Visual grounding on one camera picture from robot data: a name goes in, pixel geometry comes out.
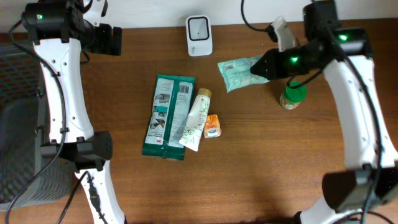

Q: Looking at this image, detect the grey plastic mesh basket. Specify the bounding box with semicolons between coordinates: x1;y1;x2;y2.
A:
1;43;73;212

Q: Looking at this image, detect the small orange carton box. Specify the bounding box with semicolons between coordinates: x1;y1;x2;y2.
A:
203;114;221;138

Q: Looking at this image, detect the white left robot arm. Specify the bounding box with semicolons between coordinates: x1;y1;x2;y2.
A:
21;0;127;223

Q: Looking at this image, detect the green wipes packet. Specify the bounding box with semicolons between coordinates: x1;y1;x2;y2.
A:
142;74;195;160

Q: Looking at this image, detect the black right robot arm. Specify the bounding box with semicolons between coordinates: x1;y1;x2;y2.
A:
251;1;397;224

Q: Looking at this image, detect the white cream tube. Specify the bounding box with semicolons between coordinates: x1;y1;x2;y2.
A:
179;88;212;152

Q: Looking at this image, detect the white barcode scanner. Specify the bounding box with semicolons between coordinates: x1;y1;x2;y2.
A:
185;15;213;57

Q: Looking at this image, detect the teal snack packet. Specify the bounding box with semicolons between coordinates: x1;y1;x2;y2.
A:
218;55;269;93

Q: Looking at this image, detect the green lidded jar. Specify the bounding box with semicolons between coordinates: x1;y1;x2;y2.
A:
279;82;307;110

